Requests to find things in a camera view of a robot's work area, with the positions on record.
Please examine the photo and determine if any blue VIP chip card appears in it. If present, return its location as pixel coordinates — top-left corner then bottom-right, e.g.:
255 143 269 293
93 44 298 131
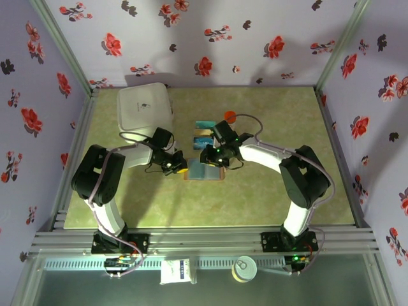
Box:
193 136 214 151

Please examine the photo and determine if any aluminium frame post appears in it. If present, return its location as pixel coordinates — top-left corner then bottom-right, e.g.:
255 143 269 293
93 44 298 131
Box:
314 0 373 94
28 0 100 96

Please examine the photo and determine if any white paper packet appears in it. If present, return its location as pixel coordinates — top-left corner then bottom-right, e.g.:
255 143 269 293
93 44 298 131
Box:
159 258 198 286

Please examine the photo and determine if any thin black camera cable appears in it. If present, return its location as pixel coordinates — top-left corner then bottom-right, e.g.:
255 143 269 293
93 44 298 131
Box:
226 156 245 170
144 161 167 175

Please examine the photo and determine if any white slotted cable duct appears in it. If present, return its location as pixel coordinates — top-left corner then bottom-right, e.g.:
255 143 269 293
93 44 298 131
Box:
43 256 286 271

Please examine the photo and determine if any thin black left camera cable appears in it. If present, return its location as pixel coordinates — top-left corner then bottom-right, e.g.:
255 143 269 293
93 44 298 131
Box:
144 161 167 175

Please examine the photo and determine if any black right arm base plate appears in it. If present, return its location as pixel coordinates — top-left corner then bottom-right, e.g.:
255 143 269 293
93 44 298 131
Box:
260 231 319 253

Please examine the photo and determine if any thin black right camera cable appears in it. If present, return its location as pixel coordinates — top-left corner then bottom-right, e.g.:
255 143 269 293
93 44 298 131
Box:
226 156 245 170

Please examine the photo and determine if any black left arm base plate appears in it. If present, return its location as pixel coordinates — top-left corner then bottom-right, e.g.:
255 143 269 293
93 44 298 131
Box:
91 231 150 255

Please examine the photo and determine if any aluminium frame rail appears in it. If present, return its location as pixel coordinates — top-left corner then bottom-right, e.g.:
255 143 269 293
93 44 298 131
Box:
27 225 381 256

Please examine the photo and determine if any tin can with pull tab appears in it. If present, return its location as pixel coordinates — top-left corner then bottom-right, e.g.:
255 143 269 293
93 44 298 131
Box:
231 256 258 283

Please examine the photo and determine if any white lidded box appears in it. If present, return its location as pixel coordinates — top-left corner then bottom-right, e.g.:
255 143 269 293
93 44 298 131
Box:
116 82 176 145

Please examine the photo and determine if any grey right arm cable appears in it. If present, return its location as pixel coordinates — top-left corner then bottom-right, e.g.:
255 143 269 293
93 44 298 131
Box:
232 113 337 275

